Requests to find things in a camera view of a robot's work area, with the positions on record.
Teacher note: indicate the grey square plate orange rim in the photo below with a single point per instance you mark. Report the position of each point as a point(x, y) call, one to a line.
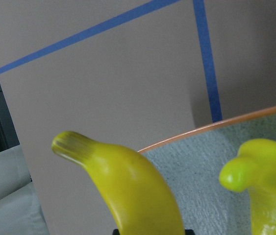
point(191, 163)

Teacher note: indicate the yellow banana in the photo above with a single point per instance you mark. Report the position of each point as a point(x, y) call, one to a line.
point(254, 170)
point(137, 195)

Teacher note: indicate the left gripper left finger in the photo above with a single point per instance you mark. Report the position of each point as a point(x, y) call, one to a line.
point(115, 232)

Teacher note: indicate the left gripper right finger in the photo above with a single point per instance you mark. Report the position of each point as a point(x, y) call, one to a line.
point(189, 232)

